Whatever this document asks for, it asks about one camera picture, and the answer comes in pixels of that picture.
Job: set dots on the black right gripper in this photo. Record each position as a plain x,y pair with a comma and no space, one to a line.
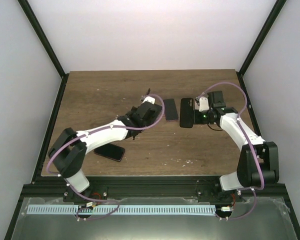
197,120

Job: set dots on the black phone pink edge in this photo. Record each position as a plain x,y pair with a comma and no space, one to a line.
170,112

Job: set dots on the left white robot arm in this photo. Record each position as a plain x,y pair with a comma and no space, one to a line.
68,152

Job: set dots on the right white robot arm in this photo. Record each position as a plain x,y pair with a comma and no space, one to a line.
258,162

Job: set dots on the metal front plate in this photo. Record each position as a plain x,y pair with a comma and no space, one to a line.
262,218

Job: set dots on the light blue slotted strip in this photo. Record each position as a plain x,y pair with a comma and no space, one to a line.
60,209

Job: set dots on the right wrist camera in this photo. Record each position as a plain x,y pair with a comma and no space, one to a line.
201,104

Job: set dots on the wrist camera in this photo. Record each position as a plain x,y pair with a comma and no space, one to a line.
147,98
201,104

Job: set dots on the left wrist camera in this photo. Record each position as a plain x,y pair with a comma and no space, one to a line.
147,98

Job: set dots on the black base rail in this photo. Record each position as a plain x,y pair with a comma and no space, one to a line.
203,188

